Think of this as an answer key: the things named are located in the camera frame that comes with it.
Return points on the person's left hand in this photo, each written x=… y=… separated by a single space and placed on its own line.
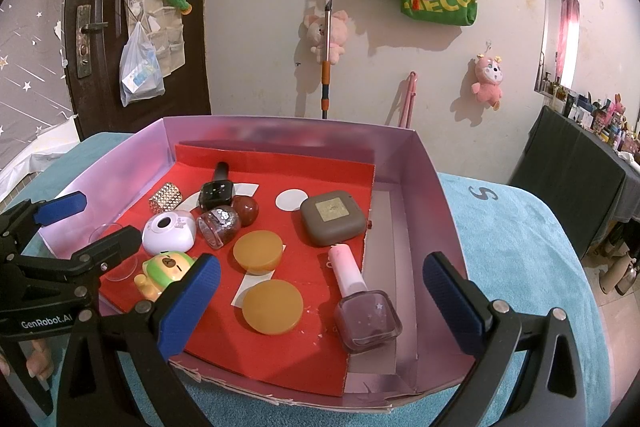
x=39 y=357

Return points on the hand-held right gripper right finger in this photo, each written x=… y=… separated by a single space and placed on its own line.
x=450 y=307

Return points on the row of small bottles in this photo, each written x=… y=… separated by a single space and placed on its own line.
x=600 y=122

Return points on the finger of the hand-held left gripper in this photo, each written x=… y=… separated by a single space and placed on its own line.
x=60 y=207
x=117 y=244

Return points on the pink folded rod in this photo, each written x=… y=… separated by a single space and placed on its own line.
x=407 y=102

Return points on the dark cloth covered table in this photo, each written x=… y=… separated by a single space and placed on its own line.
x=565 y=177

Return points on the dark red stone egg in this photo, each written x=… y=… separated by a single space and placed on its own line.
x=246 y=210

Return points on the brown square case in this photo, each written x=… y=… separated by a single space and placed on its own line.
x=332 y=218

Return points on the pink pig plush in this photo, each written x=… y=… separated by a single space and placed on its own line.
x=339 y=34

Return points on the white plastic sheet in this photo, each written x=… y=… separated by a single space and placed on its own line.
x=35 y=152

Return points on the silver studded cylinder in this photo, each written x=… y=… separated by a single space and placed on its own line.
x=167 y=198

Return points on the red paper liner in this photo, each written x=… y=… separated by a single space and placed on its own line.
x=225 y=352

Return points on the green cartoon figure toy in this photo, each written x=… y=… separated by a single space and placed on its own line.
x=162 y=269

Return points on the grey star curtain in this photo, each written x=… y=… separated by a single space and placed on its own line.
x=30 y=57

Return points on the clear round plastic dish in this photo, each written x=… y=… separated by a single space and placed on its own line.
x=122 y=269

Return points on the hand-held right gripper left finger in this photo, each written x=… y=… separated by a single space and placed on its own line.
x=187 y=302

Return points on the amber soap disc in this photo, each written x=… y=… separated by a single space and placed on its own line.
x=272 y=307
x=257 y=252

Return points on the translucent plastic bag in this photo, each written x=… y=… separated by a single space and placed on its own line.
x=141 y=72

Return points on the black small bottle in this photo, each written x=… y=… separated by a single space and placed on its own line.
x=216 y=193

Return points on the pink cardboard box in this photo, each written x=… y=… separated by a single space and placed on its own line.
x=417 y=227

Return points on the purple nail polish bottle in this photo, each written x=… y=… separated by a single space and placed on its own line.
x=367 y=319

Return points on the pink bear plush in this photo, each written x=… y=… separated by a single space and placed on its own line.
x=487 y=82

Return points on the clear glitter jar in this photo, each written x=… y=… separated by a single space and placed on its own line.
x=219 y=227

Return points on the white rounded toy camera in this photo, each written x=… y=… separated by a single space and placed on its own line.
x=167 y=232

